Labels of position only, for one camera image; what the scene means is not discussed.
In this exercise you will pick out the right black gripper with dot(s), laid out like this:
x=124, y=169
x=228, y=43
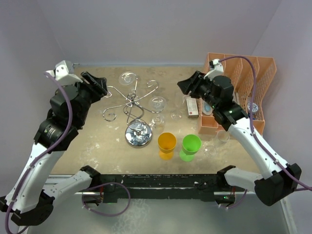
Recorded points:
x=193, y=83

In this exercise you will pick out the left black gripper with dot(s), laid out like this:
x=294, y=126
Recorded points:
x=96, y=90

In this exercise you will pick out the clear wine glass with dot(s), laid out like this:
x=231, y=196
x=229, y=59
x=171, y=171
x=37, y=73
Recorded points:
x=157, y=121
x=220, y=139
x=127, y=78

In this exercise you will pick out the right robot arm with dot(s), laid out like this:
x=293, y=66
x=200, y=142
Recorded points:
x=277, y=178

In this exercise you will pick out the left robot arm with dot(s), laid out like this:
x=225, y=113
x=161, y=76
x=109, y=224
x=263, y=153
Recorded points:
x=30, y=202

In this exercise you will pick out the chrome wine glass rack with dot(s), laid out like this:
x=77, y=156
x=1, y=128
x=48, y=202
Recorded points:
x=138, y=133

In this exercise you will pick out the white red small box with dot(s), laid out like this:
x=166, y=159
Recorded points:
x=192, y=107

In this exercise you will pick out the blue item in tray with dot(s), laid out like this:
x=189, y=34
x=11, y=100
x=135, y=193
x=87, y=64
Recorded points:
x=206, y=108

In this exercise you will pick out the clear tall glass back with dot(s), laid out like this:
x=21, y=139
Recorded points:
x=179, y=99

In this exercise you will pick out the orange desk file organizer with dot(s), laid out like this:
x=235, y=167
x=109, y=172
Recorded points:
x=240, y=73

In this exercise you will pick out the green plastic goblet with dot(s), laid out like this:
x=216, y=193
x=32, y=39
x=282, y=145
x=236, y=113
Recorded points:
x=190, y=146

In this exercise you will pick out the orange plastic goblet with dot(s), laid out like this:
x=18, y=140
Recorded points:
x=166, y=143

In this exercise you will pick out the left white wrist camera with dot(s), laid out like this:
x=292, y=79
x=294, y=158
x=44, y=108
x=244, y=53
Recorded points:
x=64, y=73

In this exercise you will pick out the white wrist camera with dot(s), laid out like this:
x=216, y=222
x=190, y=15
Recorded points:
x=216, y=69
x=64, y=73

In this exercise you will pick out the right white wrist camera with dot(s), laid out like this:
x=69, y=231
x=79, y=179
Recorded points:
x=216, y=69

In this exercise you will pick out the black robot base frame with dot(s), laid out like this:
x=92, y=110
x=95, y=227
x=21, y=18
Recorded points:
x=203, y=187

